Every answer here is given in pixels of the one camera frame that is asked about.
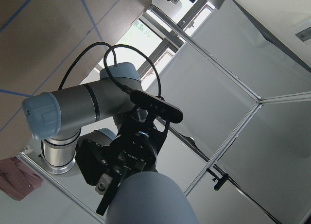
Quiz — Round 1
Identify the light blue plastic cup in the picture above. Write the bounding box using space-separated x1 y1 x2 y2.
105 172 199 224

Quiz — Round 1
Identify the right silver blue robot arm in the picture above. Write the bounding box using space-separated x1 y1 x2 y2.
22 62 169 215

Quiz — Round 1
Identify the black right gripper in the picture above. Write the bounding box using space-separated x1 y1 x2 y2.
75 107 170 216

